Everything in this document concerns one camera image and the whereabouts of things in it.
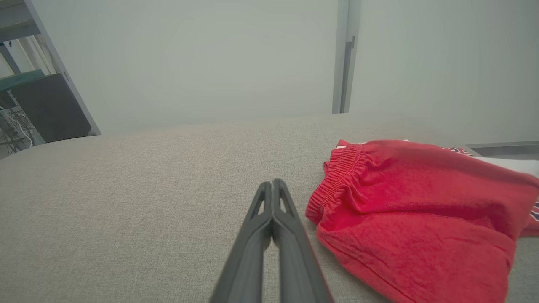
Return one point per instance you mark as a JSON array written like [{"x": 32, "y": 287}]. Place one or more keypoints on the black flat panel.
[{"x": 50, "y": 109}]

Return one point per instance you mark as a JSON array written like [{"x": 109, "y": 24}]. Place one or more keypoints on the grey metal shelf rack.
[{"x": 50, "y": 54}]

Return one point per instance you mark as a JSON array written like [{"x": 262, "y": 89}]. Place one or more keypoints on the red shorts with white stripe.
[{"x": 412, "y": 210}]

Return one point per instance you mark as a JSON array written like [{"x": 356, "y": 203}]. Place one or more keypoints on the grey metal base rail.
[{"x": 505, "y": 149}]

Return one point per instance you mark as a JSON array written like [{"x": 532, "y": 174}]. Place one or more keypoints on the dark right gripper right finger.
[{"x": 294, "y": 261}]

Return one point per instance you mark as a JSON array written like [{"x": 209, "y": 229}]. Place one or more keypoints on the grey fabric sofa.
[{"x": 147, "y": 210}]

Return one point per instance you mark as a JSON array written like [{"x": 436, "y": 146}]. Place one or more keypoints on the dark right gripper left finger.
[{"x": 248, "y": 261}]

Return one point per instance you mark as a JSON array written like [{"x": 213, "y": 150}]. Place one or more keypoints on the grey partition post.
[{"x": 346, "y": 54}]

